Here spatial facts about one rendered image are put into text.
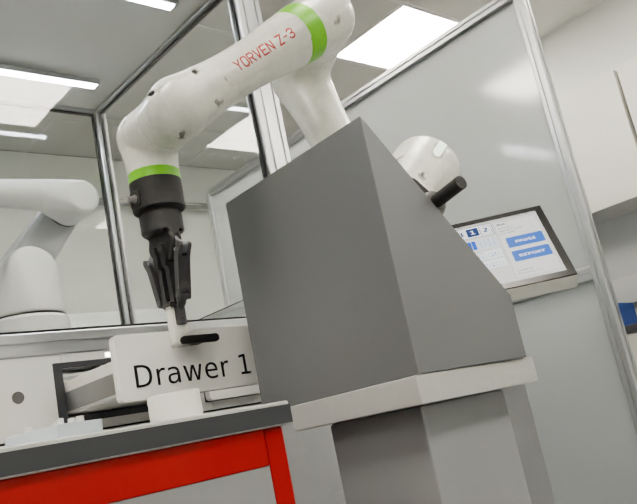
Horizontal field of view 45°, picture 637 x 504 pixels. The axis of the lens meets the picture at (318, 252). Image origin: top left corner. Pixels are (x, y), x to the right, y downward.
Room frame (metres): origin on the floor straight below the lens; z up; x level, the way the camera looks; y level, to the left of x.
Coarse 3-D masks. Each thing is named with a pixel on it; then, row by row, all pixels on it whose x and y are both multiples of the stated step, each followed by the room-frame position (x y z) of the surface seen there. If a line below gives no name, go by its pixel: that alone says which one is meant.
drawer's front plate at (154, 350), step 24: (120, 336) 1.24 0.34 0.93; (144, 336) 1.27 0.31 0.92; (168, 336) 1.30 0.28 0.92; (240, 336) 1.40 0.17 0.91; (120, 360) 1.23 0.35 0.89; (144, 360) 1.26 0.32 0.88; (168, 360) 1.29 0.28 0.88; (192, 360) 1.33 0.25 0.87; (216, 360) 1.36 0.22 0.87; (240, 360) 1.40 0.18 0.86; (120, 384) 1.23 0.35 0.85; (168, 384) 1.29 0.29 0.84; (192, 384) 1.32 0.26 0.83; (216, 384) 1.35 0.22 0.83; (240, 384) 1.39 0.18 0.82
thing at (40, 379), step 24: (0, 360) 1.34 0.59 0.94; (24, 360) 1.37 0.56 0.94; (48, 360) 1.40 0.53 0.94; (72, 360) 1.43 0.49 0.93; (96, 360) 1.46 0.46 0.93; (0, 384) 1.34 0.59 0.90; (24, 384) 1.37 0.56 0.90; (48, 384) 1.40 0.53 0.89; (0, 408) 1.33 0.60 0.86; (24, 408) 1.36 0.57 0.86; (48, 408) 1.39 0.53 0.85; (144, 408) 1.52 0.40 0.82; (216, 408) 1.64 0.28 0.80; (0, 432) 1.33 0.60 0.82
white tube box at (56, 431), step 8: (56, 424) 1.12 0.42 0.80; (64, 424) 1.13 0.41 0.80; (72, 424) 1.14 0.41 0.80; (80, 424) 1.15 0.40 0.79; (88, 424) 1.17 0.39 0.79; (96, 424) 1.18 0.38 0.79; (32, 432) 1.15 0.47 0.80; (40, 432) 1.14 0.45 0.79; (48, 432) 1.13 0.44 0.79; (56, 432) 1.12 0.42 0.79; (64, 432) 1.13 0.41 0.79; (72, 432) 1.14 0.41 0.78; (80, 432) 1.15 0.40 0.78; (88, 432) 1.16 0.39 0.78; (8, 440) 1.18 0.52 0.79; (16, 440) 1.17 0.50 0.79; (24, 440) 1.16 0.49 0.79; (32, 440) 1.15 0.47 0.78; (40, 440) 1.14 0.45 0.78
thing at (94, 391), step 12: (96, 372) 1.32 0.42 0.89; (108, 372) 1.29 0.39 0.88; (72, 384) 1.40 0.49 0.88; (84, 384) 1.36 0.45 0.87; (96, 384) 1.32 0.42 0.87; (108, 384) 1.29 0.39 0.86; (72, 396) 1.40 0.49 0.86; (84, 396) 1.36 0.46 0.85; (96, 396) 1.33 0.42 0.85; (108, 396) 1.29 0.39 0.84; (72, 408) 1.40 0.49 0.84; (84, 408) 1.37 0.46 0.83; (96, 408) 1.41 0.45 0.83; (108, 408) 1.47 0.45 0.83; (120, 408) 1.52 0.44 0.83
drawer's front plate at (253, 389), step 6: (258, 384) 1.70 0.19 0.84; (216, 390) 1.62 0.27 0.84; (222, 390) 1.63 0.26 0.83; (228, 390) 1.64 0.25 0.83; (234, 390) 1.65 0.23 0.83; (240, 390) 1.66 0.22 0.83; (246, 390) 1.67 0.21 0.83; (252, 390) 1.68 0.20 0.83; (258, 390) 1.70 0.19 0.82; (210, 396) 1.61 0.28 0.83; (216, 396) 1.62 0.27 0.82; (222, 396) 1.63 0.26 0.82; (228, 396) 1.64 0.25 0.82; (234, 396) 1.65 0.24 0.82
